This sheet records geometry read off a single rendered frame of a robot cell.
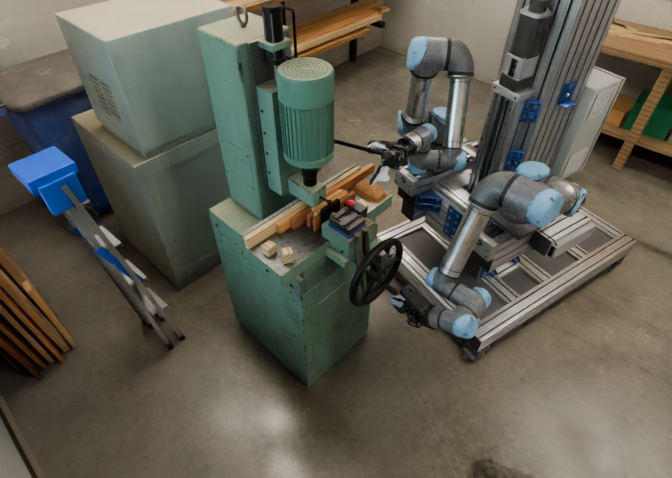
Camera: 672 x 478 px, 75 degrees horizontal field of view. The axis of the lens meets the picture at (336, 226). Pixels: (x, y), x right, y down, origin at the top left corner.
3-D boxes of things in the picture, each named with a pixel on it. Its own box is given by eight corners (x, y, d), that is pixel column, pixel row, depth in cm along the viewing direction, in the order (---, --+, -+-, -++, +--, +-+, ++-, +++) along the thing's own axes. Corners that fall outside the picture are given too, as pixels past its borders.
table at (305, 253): (300, 303, 146) (299, 292, 142) (243, 256, 162) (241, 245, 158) (410, 216, 178) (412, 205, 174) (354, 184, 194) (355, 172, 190)
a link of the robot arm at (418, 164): (435, 176, 176) (440, 153, 169) (407, 175, 177) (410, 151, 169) (434, 165, 182) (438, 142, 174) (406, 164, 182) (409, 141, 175)
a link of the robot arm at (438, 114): (454, 144, 203) (460, 118, 194) (425, 143, 204) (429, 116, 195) (452, 131, 212) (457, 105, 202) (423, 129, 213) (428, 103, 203)
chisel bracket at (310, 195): (313, 211, 164) (312, 194, 158) (288, 195, 171) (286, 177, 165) (327, 202, 167) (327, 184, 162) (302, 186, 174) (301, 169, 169)
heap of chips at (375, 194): (376, 205, 174) (376, 197, 172) (350, 189, 181) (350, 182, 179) (390, 194, 179) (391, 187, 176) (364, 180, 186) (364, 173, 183)
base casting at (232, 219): (300, 298, 164) (299, 282, 158) (210, 225, 193) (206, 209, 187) (377, 237, 188) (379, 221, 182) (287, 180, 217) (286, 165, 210)
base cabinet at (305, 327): (307, 390, 212) (300, 299, 164) (234, 319, 241) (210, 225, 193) (368, 332, 236) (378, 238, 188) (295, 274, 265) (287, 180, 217)
